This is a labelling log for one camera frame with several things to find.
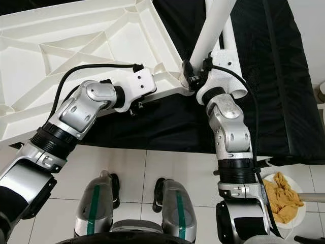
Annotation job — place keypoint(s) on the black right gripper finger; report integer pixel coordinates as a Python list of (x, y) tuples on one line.
[(186, 70)]

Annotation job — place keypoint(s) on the white plastic table leg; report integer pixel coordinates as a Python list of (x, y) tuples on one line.
[(208, 12), (213, 25), (239, 89)]

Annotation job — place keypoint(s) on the white plastic children table top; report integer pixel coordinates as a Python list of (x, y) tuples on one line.
[(71, 51)]

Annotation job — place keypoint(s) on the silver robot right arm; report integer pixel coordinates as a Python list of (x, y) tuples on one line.
[(231, 132)]

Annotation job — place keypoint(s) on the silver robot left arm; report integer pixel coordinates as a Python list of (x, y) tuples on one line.
[(81, 109)]

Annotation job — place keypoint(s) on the black table cloth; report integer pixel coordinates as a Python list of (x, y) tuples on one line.
[(172, 127)]

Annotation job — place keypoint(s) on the black robot left foot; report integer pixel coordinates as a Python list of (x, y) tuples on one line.
[(117, 192)]

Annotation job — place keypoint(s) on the black robot foot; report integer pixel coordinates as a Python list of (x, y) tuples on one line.
[(158, 194), (117, 192)]

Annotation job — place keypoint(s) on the black robot right foot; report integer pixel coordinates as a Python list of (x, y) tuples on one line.
[(158, 194)]

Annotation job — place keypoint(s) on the silver robot left leg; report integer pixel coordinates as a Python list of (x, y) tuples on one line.
[(94, 208)]

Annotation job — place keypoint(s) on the silver robot leg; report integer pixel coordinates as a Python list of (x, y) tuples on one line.
[(179, 211), (94, 208)]

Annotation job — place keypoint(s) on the silver robot right leg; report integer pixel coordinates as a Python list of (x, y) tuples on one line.
[(179, 211)]

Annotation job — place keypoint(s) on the black robot torso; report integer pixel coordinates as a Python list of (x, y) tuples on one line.
[(132, 240)]

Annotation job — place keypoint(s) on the white round plate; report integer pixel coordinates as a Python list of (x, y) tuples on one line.
[(299, 183)]

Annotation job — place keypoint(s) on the yellow crumpled cloth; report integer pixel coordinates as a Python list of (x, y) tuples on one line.
[(282, 198)]

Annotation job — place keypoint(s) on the grey bar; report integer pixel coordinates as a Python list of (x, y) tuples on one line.
[(314, 197)]

